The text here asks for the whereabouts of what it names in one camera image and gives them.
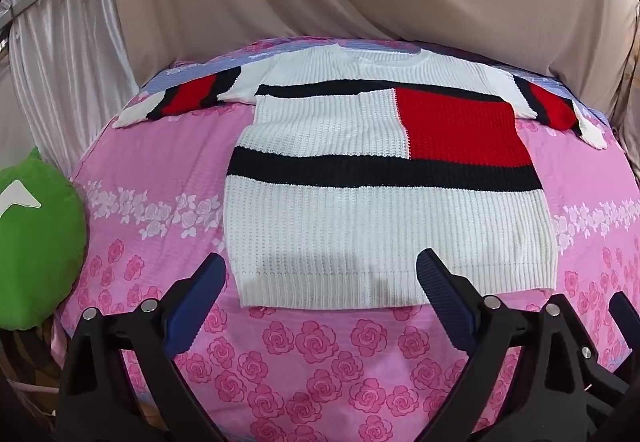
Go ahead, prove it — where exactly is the pink floral bedsheet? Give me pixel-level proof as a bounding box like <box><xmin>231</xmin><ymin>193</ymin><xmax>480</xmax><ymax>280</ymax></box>
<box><xmin>50</xmin><ymin>34</ymin><xmax>640</xmax><ymax>442</ymax></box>

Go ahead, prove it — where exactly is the white red black knit sweater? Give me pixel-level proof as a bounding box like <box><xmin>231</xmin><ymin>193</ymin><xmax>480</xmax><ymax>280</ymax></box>
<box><xmin>112</xmin><ymin>43</ymin><xmax>608</xmax><ymax>310</ymax></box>

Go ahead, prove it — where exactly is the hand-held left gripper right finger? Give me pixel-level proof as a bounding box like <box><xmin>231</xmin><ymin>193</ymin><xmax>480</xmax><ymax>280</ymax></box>
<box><xmin>415</xmin><ymin>248</ymin><xmax>632</xmax><ymax>442</ymax></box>

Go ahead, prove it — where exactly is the green plush pillow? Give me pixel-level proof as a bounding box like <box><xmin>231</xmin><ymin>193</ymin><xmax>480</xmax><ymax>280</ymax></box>
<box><xmin>0</xmin><ymin>147</ymin><xmax>89</xmax><ymax>333</ymax></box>

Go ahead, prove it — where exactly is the white satin curtain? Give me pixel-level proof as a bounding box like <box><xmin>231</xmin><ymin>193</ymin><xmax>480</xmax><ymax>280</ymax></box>
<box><xmin>0</xmin><ymin>0</ymin><xmax>142</xmax><ymax>173</ymax></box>

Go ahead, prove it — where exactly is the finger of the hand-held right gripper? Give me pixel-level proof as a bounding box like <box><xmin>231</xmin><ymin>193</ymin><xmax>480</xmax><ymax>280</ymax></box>
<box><xmin>579</xmin><ymin>291</ymin><xmax>640</xmax><ymax>390</ymax></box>

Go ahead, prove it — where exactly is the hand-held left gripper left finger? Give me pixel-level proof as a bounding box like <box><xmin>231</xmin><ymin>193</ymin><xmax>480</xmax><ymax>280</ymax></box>
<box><xmin>56</xmin><ymin>252</ymin><xmax>228</xmax><ymax>442</ymax></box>

